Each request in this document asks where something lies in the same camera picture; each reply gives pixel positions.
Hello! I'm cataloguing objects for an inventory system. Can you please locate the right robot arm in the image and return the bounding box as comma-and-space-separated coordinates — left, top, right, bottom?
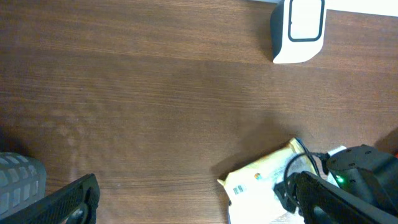
274, 144, 397, 223

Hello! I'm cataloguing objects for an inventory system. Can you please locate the grey plastic mesh basket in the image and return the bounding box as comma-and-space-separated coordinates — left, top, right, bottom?
0, 152, 47, 219

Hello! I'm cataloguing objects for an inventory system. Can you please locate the yellow white wipes packet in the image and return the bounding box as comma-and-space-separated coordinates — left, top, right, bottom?
216, 138, 348, 224

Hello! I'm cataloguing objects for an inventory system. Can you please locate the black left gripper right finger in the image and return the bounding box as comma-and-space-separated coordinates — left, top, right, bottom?
295, 171, 397, 224

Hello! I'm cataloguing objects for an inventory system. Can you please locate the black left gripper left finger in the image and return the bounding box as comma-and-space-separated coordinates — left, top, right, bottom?
1, 174, 100, 224

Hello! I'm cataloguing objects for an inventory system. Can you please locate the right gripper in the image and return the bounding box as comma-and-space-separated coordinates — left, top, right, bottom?
274, 174, 300, 213

